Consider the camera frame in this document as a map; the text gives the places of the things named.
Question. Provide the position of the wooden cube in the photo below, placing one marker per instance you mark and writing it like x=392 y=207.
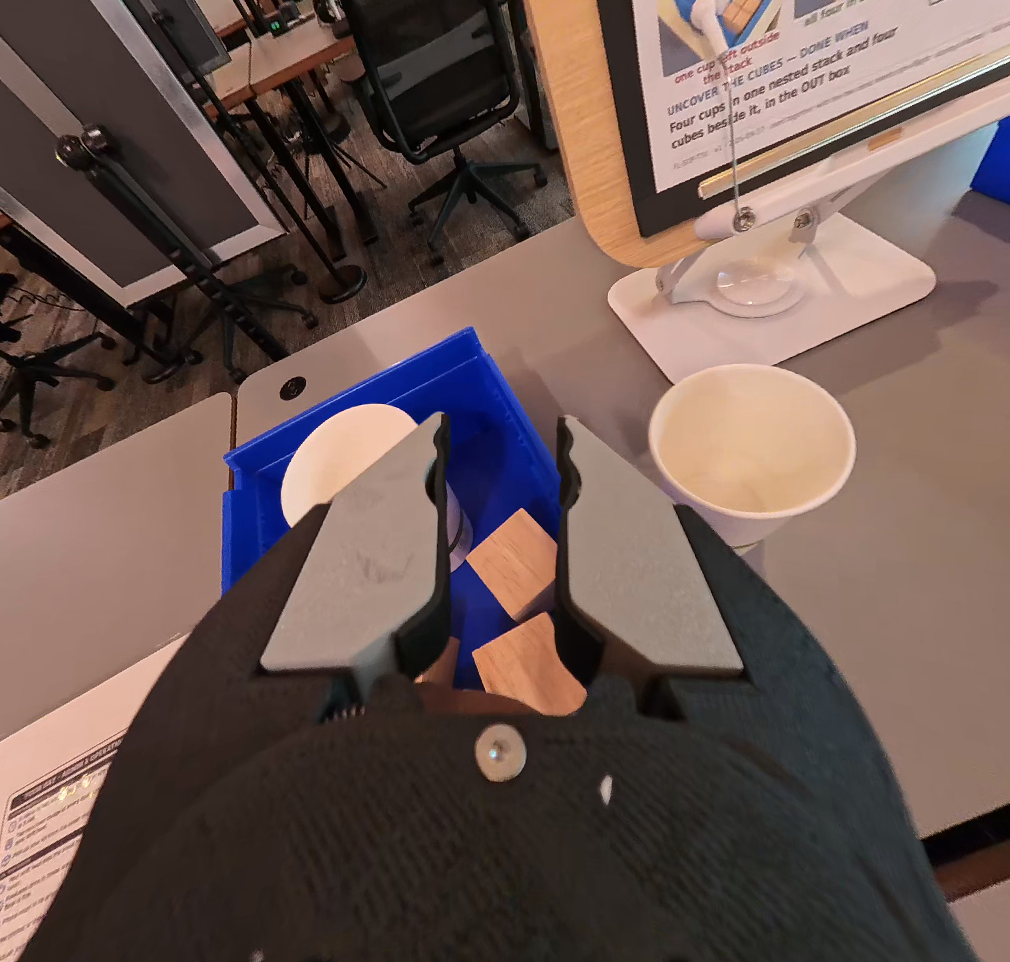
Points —
x=521 y=662
x=509 y=563
x=440 y=662

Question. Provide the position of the white paper cup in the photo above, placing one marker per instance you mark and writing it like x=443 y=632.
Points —
x=749 y=441
x=347 y=449

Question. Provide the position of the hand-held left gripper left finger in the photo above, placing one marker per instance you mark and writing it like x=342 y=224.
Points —
x=355 y=567

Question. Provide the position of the cluttered background desk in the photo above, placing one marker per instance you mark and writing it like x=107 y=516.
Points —
x=300 y=51

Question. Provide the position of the black mesh office chair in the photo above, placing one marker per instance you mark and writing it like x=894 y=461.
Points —
x=426 y=47

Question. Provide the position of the blue plastic bin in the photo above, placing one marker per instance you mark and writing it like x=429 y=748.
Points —
x=481 y=394
x=994 y=165

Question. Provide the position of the instruction sheet on stand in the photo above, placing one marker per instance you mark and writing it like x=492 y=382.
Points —
x=576 y=110

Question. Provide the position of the printed instruction sheet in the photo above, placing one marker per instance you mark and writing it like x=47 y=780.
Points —
x=789 y=70

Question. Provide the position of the grey framed partition panel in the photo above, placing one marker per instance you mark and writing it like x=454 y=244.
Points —
x=158 y=157

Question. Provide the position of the laminated instruction card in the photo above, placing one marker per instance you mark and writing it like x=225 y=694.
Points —
x=47 y=788

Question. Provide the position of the black tripod stand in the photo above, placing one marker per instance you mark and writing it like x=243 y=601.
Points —
x=99 y=141

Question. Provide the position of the black table grommet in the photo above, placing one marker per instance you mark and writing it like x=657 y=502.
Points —
x=293 y=388

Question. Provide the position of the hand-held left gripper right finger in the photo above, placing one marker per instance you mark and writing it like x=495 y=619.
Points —
x=639 y=567

